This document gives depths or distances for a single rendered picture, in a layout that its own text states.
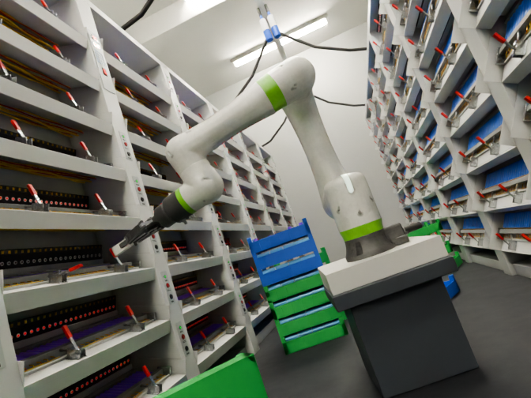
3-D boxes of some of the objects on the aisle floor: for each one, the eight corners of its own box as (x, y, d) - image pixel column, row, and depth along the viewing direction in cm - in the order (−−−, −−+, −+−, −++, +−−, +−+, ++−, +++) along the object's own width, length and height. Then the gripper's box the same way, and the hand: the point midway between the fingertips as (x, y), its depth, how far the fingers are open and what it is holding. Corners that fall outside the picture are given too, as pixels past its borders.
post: (209, 406, 138) (87, -1, 167) (199, 418, 129) (72, -14, 158) (163, 419, 142) (51, 20, 171) (149, 432, 133) (34, 8, 162)
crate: (344, 325, 190) (338, 309, 192) (348, 334, 171) (342, 317, 172) (288, 344, 192) (283, 328, 194) (286, 355, 172) (280, 338, 174)
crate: (460, 290, 178) (453, 274, 180) (446, 303, 164) (438, 286, 165) (402, 301, 198) (397, 286, 200) (385, 313, 184) (379, 298, 185)
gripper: (166, 221, 114) (106, 263, 117) (185, 222, 126) (131, 260, 130) (154, 200, 115) (96, 242, 119) (175, 203, 128) (121, 242, 132)
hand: (122, 246), depth 124 cm, fingers closed
